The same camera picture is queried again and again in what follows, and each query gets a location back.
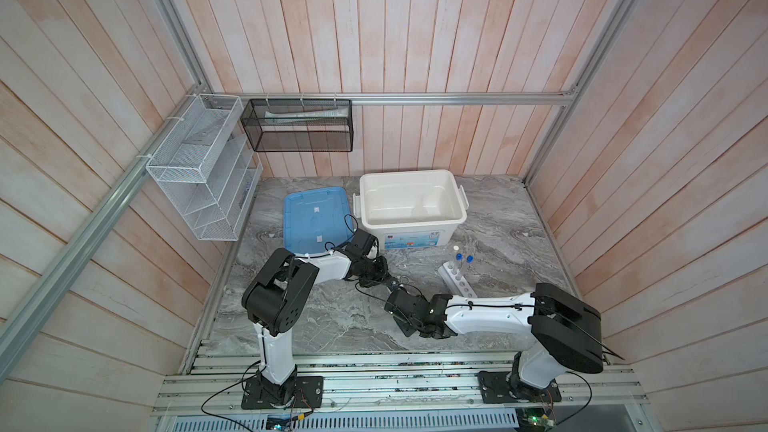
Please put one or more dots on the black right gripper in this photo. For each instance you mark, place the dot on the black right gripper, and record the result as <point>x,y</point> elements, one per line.
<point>402,325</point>

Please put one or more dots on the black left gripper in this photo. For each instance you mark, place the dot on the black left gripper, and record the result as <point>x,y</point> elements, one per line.
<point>382,276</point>

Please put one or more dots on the blue plastic bin lid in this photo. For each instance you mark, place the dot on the blue plastic bin lid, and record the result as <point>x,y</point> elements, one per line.
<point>313,218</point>

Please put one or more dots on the test tube blue cap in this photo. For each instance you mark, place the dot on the test tube blue cap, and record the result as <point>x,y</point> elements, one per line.
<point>458,266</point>
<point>467,265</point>

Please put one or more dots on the small clear glass beaker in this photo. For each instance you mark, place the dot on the small clear glass beaker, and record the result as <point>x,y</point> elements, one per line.
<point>420,213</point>

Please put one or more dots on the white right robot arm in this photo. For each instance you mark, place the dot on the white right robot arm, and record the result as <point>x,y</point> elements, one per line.
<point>567,333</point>

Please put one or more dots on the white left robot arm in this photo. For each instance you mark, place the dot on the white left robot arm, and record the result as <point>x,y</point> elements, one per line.
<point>274,301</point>

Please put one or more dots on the white test tube rack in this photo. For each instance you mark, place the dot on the white test tube rack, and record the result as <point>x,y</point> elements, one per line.
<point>455,280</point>

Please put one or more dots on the white plastic storage bin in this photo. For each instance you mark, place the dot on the white plastic storage bin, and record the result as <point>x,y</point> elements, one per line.
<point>383,206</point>

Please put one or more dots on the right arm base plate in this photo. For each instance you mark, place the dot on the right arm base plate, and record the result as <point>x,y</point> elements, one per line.
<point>498,388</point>

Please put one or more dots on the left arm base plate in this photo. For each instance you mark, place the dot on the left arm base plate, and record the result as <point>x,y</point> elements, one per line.
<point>300,391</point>

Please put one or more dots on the black wire mesh basket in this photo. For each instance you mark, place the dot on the black wire mesh basket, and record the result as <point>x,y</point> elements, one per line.
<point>299,125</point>

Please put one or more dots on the white wire mesh shelf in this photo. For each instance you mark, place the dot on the white wire mesh shelf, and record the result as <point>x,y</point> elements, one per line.
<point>204,167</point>

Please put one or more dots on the aluminium frame rail back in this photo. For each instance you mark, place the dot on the aluminium frame rail back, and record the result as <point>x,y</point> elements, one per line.
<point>425,99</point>

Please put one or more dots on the aluminium frame rail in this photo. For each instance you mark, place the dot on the aluminium frame rail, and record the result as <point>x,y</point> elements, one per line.
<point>425,99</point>
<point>39,304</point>

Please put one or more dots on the aluminium frame rail left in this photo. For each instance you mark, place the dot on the aluminium frame rail left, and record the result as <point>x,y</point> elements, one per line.
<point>39,304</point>

